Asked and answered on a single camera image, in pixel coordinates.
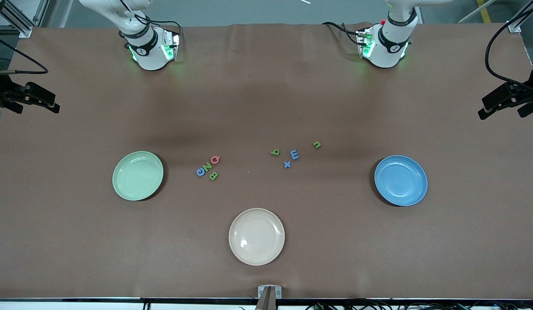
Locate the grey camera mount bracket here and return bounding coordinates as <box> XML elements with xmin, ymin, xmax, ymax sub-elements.
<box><xmin>257</xmin><ymin>285</ymin><xmax>283</xmax><ymax>310</ymax></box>

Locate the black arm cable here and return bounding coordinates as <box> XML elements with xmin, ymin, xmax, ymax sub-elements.
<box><xmin>0</xmin><ymin>34</ymin><xmax>49</xmax><ymax>74</ymax></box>
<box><xmin>485</xmin><ymin>0</ymin><xmax>533</xmax><ymax>93</ymax></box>

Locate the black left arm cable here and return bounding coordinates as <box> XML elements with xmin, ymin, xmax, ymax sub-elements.
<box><xmin>485</xmin><ymin>0</ymin><xmax>533</xmax><ymax>93</ymax></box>

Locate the beige plate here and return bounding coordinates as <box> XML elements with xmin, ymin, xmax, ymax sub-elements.
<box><xmin>229</xmin><ymin>208</ymin><xmax>285</xmax><ymax>266</ymax></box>

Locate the green plate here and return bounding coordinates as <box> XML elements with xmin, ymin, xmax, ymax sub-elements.
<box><xmin>112</xmin><ymin>151</ymin><xmax>164</xmax><ymax>202</ymax></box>

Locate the black base cable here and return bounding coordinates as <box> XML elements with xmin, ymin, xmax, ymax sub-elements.
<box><xmin>322</xmin><ymin>22</ymin><xmax>362</xmax><ymax>46</ymax></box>
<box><xmin>120</xmin><ymin>0</ymin><xmax>182</xmax><ymax>31</ymax></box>

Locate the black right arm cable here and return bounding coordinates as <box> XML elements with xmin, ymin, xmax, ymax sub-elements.
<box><xmin>0</xmin><ymin>34</ymin><xmax>49</xmax><ymax>74</ymax></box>

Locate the blue plate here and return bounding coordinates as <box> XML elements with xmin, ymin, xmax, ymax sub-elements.
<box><xmin>374</xmin><ymin>155</ymin><xmax>428</xmax><ymax>207</ymax></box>

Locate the black left base cable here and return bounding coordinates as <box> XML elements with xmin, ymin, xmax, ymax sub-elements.
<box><xmin>322</xmin><ymin>22</ymin><xmax>362</xmax><ymax>46</ymax></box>

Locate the black right base cable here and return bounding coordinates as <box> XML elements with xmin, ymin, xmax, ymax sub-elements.
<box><xmin>120</xmin><ymin>0</ymin><xmax>182</xmax><ymax>31</ymax></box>

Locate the brown table mat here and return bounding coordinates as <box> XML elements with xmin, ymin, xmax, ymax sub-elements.
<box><xmin>0</xmin><ymin>22</ymin><xmax>533</xmax><ymax>300</ymax></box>

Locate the aluminium frame post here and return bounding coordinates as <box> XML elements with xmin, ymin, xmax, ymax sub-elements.
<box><xmin>0</xmin><ymin>0</ymin><xmax>50</xmax><ymax>38</ymax></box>
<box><xmin>508</xmin><ymin>0</ymin><xmax>533</xmax><ymax>33</ymax></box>

